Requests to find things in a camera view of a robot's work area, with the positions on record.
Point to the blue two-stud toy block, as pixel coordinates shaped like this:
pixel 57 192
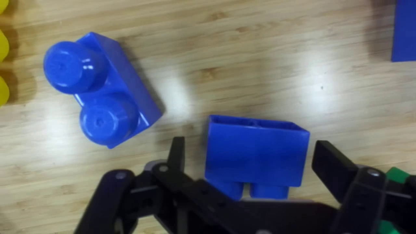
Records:
pixel 256 150
pixel 113 72

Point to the long yellow toy block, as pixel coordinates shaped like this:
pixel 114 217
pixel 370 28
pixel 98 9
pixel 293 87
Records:
pixel 3 45

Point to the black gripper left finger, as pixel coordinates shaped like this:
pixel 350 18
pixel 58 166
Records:
pixel 131 198

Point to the blue four-stud toy block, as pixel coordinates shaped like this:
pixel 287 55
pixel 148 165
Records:
pixel 405 29

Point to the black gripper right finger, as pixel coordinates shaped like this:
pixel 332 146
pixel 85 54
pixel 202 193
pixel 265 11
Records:
pixel 360 198

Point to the green toy block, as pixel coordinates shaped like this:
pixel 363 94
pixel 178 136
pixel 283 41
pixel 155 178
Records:
pixel 397 174

